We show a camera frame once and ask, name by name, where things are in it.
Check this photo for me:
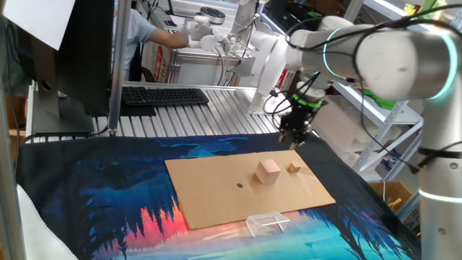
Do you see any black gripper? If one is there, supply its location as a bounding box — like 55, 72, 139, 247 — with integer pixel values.
277, 103, 319, 151

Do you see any large wooden block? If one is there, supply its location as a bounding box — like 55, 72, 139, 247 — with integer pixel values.
254, 159, 282, 185

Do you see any white teleoperation handle device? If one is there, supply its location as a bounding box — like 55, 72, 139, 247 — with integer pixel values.
183, 14, 253, 55

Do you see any person forearm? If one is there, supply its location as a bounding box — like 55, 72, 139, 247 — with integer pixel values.
149, 27, 191, 50

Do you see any white foam packaging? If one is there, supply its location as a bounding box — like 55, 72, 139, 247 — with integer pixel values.
310, 95, 402, 167

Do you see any white mesh basket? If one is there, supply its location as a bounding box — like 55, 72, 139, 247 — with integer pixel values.
245, 211, 292, 238

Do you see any brown cardboard sheet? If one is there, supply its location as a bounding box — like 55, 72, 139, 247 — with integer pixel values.
164, 149, 337, 230

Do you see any white metal shelf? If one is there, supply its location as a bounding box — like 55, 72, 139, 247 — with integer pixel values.
331, 0, 462, 181

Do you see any open cardboard box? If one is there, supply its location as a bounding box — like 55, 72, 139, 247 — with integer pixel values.
367, 180, 413, 214

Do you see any black keyboard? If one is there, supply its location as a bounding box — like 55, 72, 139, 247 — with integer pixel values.
121, 86, 210, 108

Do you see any round grey black device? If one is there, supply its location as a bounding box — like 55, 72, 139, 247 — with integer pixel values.
199, 6, 227, 25

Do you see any red and white box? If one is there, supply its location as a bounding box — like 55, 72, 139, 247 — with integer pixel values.
142, 45, 174, 84

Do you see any person torso in blue shirt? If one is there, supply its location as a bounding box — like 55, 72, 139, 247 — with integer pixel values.
113, 9, 158, 82

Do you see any printed forest landscape mat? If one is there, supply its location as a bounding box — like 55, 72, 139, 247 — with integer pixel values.
14, 131, 422, 260

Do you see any black monitor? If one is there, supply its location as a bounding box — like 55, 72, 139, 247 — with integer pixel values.
16, 0, 116, 137

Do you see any white paper sheet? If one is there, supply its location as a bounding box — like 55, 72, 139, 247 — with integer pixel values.
1, 0, 77, 51

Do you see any green flange ring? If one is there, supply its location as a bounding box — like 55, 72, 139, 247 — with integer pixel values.
292, 92, 324, 109

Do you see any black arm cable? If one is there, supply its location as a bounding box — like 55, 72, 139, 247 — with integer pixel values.
262, 3, 462, 174

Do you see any aluminium frame post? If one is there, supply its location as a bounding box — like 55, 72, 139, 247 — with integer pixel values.
107, 0, 133, 137

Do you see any aluminium frame bar with bracket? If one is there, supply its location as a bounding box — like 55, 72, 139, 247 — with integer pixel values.
0, 82, 28, 260

